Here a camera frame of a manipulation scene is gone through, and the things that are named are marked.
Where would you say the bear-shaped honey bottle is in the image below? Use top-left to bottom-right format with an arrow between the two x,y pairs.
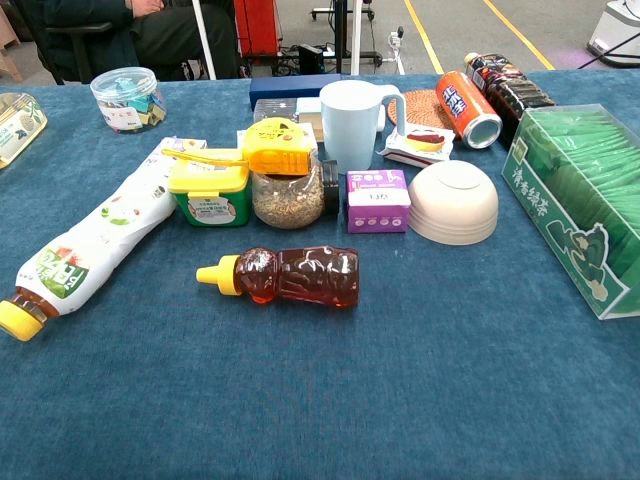
195,244 -> 360,310

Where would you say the black floor stand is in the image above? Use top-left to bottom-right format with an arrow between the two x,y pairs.
310,0 -> 384,75

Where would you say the round woven coaster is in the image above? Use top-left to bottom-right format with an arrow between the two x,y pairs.
387,88 -> 454,132

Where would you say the transparent plastic case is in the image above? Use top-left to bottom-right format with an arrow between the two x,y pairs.
252,97 -> 324,126

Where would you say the light blue mug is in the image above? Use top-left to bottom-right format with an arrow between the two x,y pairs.
318,79 -> 407,172

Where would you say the dark tea bottle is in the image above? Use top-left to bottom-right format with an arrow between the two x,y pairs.
463,52 -> 556,146

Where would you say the clear jar of clips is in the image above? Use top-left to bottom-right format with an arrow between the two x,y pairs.
89,67 -> 168,134

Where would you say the clear bottle of yellow liquid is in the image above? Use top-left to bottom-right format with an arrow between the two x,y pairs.
0,92 -> 49,170

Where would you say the wooden furniture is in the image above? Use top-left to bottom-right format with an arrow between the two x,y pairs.
0,4 -> 24,84

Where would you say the white power strip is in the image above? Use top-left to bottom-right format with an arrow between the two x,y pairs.
388,25 -> 406,76

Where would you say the clear box of green teabags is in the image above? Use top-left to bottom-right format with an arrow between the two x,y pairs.
501,103 -> 640,321

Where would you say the white box with blue print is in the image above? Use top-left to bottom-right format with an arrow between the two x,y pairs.
297,121 -> 319,149

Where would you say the green tub with yellow lid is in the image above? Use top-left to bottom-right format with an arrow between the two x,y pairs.
167,148 -> 253,228

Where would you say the white machine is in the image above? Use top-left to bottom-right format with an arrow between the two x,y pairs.
585,0 -> 640,69

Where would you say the small purple box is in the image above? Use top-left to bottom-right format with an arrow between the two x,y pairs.
345,169 -> 412,235

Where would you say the yellow tape measure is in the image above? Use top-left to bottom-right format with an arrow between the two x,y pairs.
160,117 -> 314,177

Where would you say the white frame pole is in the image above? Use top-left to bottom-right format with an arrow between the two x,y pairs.
191,0 -> 217,81
349,0 -> 364,76

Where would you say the blue table cloth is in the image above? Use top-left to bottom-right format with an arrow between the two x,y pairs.
0,69 -> 640,480

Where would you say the upturned beige bowl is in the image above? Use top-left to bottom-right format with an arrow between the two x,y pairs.
407,159 -> 500,246

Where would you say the black box on floor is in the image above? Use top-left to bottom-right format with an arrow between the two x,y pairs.
298,43 -> 326,75

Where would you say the black office chair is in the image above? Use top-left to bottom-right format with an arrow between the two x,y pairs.
44,22 -> 114,84

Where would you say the orange soda can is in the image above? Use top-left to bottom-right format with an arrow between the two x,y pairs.
435,70 -> 503,150

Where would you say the glass jar of seeds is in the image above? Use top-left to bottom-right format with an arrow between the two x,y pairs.
251,159 -> 341,230

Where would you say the white-labelled tea bottle yellow cap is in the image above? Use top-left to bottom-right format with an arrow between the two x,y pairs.
0,136 -> 208,343

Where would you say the navy blue box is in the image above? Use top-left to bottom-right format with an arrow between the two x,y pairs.
248,73 -> 346,112

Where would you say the cake snack packet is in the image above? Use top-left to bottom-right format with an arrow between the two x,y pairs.
382,124 -> 456,168

